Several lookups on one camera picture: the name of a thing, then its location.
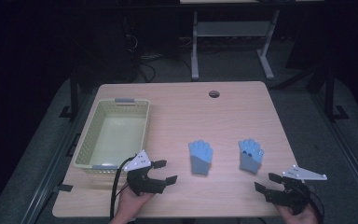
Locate black table edge bracket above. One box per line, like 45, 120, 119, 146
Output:
53, 184, 75, 193

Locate cables on floor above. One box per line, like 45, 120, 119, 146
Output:
138, 52, 194, 83

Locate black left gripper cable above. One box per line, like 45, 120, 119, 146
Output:
109, 155, 137, 222

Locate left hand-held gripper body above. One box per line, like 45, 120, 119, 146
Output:
123, 149, 168, 196

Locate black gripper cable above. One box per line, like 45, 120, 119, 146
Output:
109, 155, 137, 222
307, 183, 326, 219

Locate black metal stand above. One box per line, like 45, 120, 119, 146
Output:
59, 69, 79, 119
324, 66, 350, 123

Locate plain blue knit glove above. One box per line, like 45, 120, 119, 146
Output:
187, 139, 214, 176

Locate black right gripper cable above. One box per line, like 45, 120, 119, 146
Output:
307, 183, 326, 219

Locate metal floor rail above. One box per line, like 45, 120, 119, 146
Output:
311, 92, 358, 216
20, 92, 87, 224

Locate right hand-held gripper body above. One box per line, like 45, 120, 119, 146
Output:
265, 164, 328, 217

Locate pale yellow plastic basket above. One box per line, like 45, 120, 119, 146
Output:
73, 98, 151, 175

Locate person's left hand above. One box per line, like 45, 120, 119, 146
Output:
113, 186, 155, 224

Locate blue knit glove with dots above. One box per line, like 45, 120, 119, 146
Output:
238, 138, 265, 175

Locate white metal desk frame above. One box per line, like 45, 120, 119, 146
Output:
180, 0, 324, 81

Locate person's right hand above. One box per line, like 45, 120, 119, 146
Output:
274, 203, 320, 224

